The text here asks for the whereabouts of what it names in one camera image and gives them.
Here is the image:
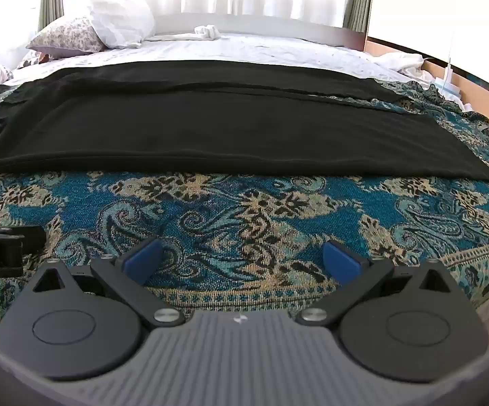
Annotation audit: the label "teal paisley blanket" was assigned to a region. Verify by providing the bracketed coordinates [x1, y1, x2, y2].
[0, 77, 489, 349]

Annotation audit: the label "wooden bed frame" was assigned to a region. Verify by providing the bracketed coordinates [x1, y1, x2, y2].
[362, 37, 489, 134]

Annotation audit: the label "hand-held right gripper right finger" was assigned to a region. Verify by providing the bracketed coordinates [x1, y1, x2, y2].
[294, 239, 462, 329]

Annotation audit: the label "crumpled white cloth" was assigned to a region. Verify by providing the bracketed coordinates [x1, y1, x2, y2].
[372, 52, 437, 86]

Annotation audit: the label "white bed sheet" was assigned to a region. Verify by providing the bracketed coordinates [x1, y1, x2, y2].
[0, 31, 438, 90]

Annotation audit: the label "grey floral pillow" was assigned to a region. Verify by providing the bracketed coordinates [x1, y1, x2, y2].
[26, 16, 105, 57]

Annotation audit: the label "black pants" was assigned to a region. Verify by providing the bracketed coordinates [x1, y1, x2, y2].
[0, 60, 489, 183]

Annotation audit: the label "white bed headboard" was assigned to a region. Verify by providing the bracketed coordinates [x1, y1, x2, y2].
[153, 13, 366, 50]

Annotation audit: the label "small white cloth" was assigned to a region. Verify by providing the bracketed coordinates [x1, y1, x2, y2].
[194, 24, 225, 40]

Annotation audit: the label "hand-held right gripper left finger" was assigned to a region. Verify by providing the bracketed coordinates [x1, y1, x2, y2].
[28, 238, 186, 329]

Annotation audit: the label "plain white pillow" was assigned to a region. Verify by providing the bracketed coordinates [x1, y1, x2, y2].
[87, 0, 156, 49]

